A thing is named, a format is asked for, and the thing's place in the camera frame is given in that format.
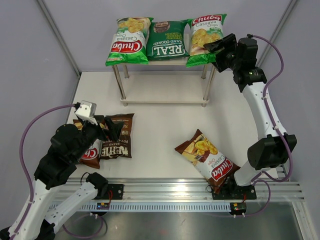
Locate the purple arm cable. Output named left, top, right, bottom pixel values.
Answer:
left=249, top=34, right=293, bottom=218
left=7, top=103, right=108, bottom=237

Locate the white two-tier wooden shelf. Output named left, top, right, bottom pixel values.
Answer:
left=111, top=64, right=217, bottom=107

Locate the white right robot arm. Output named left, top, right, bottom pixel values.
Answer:
left=204, top=33, right=297, bottom=200

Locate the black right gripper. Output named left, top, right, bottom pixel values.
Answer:
left=204, top=33, right=241, bottom=73

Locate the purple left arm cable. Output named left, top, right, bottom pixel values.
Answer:
left=7, top=103, right=108, bottom=237

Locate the green Chuba cassava chips bag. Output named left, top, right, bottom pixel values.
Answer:
left=105, top=17, right=153, bottom=67

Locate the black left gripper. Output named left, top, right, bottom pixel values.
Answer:
left=71, top=115, right=125, bottom=162

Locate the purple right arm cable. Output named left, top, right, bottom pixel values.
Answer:
left=249, top=34, right=293, bottom=218

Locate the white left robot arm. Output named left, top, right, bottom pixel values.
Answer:
left=0, top=117, right=124, bottom=240

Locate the white slotted cable duct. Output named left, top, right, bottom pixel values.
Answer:
left=49, top=201, right=232, bottom=213

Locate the brown Chuba cassava chips bag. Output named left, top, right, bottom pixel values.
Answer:
left=174, top=129, right=240, bottom=194

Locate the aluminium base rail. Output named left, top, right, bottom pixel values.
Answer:
left=57, top=177, right=305, bottom=203

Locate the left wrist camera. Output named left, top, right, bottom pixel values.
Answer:
left=74, top=100, right=98, bottom=126

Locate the brown Chuba bag left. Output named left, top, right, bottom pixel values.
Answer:
left=72, top=119, right=102, bottom=170

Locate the brown Kettle sea salt bag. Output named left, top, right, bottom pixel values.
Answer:
left=100, top=113, right=135, bottom=160

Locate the dark green Real chips bag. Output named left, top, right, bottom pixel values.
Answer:
left=146, top=20, right=189, bottom=61

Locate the green Chuba seaweed chips bag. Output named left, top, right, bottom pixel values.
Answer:
left=186, top=13, right=227, bottom=68

